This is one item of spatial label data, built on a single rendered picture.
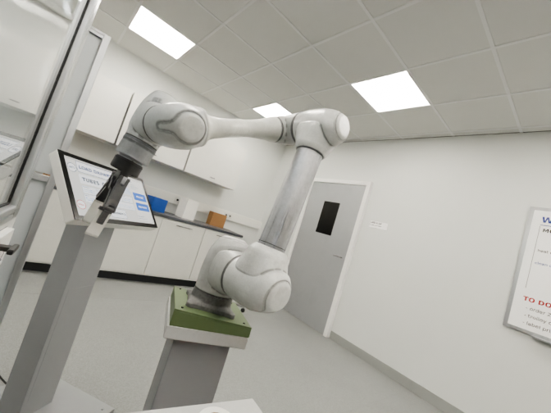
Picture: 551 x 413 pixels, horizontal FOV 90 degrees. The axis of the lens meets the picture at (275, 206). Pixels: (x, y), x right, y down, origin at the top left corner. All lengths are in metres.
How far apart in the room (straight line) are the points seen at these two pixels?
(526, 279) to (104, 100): 4.68
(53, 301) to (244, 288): 0.97
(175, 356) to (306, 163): 0.79
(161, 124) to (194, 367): 0.81
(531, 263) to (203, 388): 2.87
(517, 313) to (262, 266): 2.71
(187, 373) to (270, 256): 0.50
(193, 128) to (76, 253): 1.00
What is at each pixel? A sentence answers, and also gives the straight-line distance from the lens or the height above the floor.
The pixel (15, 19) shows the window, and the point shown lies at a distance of 0.67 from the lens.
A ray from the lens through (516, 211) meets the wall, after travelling 3.44.
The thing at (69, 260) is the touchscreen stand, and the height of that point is 0.74.
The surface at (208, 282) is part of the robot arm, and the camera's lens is 1.05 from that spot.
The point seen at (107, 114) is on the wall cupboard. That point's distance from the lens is 3.98.
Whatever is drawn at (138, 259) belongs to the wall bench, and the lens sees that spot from 3.83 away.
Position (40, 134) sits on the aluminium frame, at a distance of 1.10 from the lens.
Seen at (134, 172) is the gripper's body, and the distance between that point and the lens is 0.85.
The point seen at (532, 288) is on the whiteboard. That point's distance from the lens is 3.29.
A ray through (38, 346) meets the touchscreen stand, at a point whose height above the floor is 0.36.
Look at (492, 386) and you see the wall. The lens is 3.40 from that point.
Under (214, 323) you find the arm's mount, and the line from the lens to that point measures 1.03.
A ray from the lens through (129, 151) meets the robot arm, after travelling 0.83.
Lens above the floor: 1.16
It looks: 4 degrees up
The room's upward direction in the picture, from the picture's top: 18 degrees clockwise
